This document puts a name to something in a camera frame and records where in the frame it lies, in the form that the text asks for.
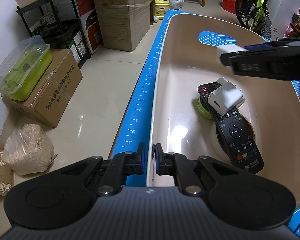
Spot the white usb charger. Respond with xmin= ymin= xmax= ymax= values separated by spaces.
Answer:
xmin=207 ymin=77 xmax=245 ymax=116
xmin=216 ymin=44 xmax=247 ymax=67

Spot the beige plastic storage basket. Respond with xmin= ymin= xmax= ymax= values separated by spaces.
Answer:
xmin=149 ymin=14 xmax=300 ymax=204

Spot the green lid jar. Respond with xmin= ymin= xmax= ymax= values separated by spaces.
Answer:
xmin=197 ymin=97 xmax=213 ymax=120

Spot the grey tape roll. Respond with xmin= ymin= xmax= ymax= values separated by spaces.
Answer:
xmin=210 ymin=116 xmax=256 ymax=164

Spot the black tv remote control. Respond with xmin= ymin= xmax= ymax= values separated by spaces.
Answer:
xmin=198 ymin=82 xmax=264 ymax=174

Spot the white freezer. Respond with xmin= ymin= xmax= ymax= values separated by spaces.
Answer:
xmin=267 ymin=0 xmax=300 ymax=41

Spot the green black bicycle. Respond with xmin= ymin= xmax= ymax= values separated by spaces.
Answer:
xmin=235 ymin=0 xmax=272 ymax=40

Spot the yellow detergent jug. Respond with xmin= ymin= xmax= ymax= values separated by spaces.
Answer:
xmin=154 ymin=0 xmax=170 ymax=20

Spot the cardboard box on floor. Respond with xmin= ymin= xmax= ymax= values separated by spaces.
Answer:
xmin=2 ymin=49 xmax=83 ymax=128

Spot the bag of grain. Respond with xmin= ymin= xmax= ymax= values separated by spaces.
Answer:
xmin=2 ymin=124 xmax=57 ymax=176

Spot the large cardboard box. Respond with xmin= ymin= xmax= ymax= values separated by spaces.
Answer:
xmin=94 ymin=0 xmax=151 ymax=52

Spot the green clear plastic container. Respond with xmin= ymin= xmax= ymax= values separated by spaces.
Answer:
xmin=0 ymin=35 xmax=52 ymax=101

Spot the black metal shelf rack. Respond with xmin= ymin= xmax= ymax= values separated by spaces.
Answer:
xmin=17 ymin=0 xmax=91 ymax=68

